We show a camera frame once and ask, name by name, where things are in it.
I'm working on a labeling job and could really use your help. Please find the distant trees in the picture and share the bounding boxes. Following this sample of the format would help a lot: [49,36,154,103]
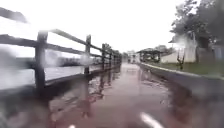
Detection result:
[99,42,123,58]

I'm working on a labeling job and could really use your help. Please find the wet red path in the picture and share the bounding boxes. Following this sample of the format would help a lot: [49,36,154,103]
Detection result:
[19,62,224,128]

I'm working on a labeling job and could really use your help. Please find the dark roofed shelter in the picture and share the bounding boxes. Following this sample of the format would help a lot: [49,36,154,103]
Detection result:
[136,47,164,64]

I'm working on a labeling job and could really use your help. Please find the dark kerb under fence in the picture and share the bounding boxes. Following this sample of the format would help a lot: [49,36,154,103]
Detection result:
[0,64,122,101]

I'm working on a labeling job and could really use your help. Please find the grey water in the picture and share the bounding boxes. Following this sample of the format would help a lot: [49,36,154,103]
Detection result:
[0,54,111,89]

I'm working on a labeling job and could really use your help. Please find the small bare tree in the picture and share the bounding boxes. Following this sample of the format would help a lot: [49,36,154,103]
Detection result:
[176,49,186,71]

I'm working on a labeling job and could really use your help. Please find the white building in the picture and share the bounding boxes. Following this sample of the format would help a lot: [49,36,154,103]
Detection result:
[159,33,199,64]

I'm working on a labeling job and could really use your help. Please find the group of tall trees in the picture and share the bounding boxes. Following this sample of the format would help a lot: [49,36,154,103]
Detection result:
[169,0,224,51]

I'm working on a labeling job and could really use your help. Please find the wooden rail fence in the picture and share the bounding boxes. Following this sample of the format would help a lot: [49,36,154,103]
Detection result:
[0,6,123,98]

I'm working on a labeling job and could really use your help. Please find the grey wall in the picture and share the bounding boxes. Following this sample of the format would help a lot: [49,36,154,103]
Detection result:
[196,44,224,64]

